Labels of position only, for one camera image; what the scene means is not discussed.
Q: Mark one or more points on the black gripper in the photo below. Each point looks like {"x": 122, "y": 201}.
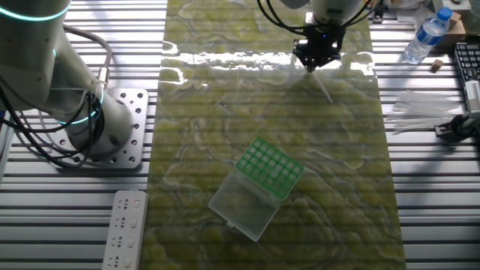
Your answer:
{"x": 322, "y": 39}

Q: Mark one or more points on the large clear pipette tip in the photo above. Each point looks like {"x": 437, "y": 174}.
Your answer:
{"x": 320, "y": 86}

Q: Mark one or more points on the green pipette tip holder box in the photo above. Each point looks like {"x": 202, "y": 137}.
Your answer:
{"x": 270, "y": 168}

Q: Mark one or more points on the pile of clear pipette tips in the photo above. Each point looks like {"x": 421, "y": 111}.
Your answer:
{"x": 420, "y": 112}

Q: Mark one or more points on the clear water bottle blue cap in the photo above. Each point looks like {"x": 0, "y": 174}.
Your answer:
{"x": 427, "y": 35}

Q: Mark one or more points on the small wooden cube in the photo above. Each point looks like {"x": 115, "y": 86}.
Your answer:
{"x": 437, "y": 65}

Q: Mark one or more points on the green marble pattern mat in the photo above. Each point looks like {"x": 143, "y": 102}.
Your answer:
{"x": 337, "y": 187}

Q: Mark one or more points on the cardboard box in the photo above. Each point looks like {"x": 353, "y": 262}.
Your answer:
{"x": 455, "y": 35}

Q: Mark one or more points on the white box with black knob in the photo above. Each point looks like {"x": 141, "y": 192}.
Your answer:
{"x": 448, "y": 5}

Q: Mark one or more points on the black keyboard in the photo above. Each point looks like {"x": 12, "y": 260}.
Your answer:
{"x": 468, "y": 60}

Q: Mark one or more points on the white power strip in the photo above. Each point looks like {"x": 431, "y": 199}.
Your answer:
{"x": 125, "y": 228}

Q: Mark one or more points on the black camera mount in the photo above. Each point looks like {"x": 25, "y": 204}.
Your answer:
{"x": 459, "y": 125}

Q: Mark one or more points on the ribbed silver depth camera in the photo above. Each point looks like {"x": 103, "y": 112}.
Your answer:
{"x": 473, "y": 95}

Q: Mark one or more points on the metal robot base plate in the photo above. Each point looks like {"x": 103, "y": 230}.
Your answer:
{"x": 137, "y": 112}

